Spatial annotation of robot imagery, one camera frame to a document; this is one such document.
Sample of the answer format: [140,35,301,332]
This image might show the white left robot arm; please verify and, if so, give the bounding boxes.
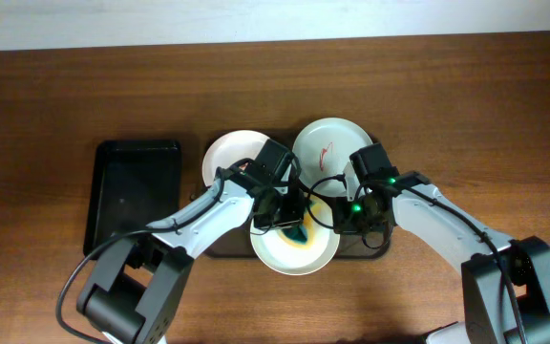
[75,140,303,344]

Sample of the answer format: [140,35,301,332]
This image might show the brown serving tray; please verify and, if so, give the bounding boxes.
[197,127,391,261]

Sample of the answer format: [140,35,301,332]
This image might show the pale green plate front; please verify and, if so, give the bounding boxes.
[249,222,341,275]

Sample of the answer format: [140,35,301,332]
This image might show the pale green plate back right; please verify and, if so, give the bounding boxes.
[292,118,373,188]

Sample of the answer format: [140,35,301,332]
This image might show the pale green plate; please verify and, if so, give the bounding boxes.
[292,118,373,188]
[249,222,341,275]

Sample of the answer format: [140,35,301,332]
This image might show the black rectangular water tray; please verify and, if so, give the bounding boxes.
[83,140,181,254]

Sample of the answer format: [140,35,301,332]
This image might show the green and yellow sponge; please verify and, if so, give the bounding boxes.
[277,198,331,249]

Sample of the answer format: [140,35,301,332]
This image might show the white plate with pinkish tint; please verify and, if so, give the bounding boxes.
[201,130,269,186]

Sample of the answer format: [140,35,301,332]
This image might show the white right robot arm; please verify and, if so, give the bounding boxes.
[332,143,550,344]

